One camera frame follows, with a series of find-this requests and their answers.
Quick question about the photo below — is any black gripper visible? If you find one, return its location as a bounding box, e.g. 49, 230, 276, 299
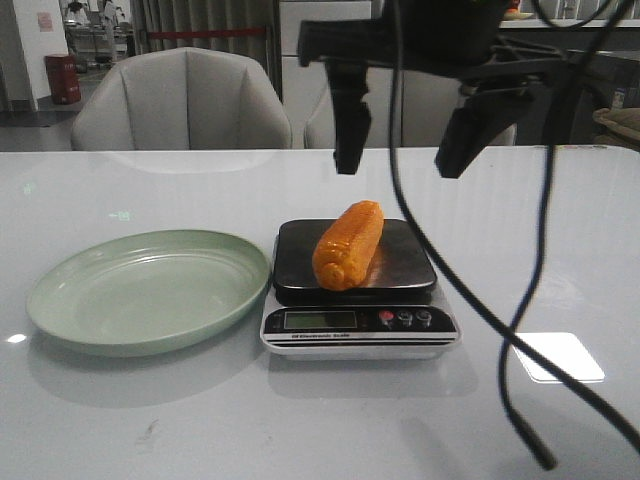
297, 1, 567, 179

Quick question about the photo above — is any orange corn cob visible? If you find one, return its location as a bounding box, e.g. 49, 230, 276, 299
312, 200, 384, 291

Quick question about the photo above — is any right grey upholstered chair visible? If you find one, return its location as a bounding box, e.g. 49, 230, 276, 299
303, 54, 518, 151

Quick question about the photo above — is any grey upholstered chair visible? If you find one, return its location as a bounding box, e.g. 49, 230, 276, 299
303, 54, 518, 151
70, 47, 292, 151

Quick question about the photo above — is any white cabinet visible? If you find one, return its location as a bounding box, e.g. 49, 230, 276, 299
279, 1, 374, 149

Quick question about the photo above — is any fruit bowl on counter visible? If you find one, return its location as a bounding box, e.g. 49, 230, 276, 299
503, 0, 533, 21

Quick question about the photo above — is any black appliance at right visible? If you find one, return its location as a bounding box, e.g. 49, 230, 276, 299
535, 50, 639, 144

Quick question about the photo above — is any beige cushion at right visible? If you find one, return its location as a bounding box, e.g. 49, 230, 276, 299
592, 107, 640, 151

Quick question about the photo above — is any black silver kitchen scale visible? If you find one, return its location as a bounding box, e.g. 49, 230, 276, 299
260, 219, 462, 360

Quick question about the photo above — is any left grey upholstered chair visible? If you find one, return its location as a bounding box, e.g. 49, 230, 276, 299
70, 47, 292, 151

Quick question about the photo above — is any light green plate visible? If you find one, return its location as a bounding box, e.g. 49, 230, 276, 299
26, 230, 271, 358

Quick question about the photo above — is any red trash bin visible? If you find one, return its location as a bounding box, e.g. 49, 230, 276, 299
44, 54, 81, 105

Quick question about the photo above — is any black hanging cable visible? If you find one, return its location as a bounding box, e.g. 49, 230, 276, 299
388, 0, 640, 451

